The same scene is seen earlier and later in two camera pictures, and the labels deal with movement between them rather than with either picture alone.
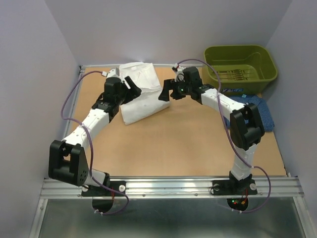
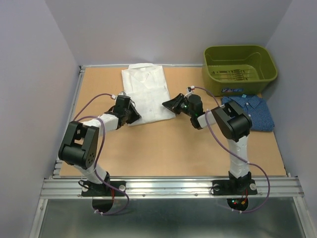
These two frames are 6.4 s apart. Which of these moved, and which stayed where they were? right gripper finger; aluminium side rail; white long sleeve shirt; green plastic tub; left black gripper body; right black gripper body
Moved: right black gripper body; white long sleeve shirt; left black gripper body; right gripper finger
Stayed: green plastic tub; aluminium side rail
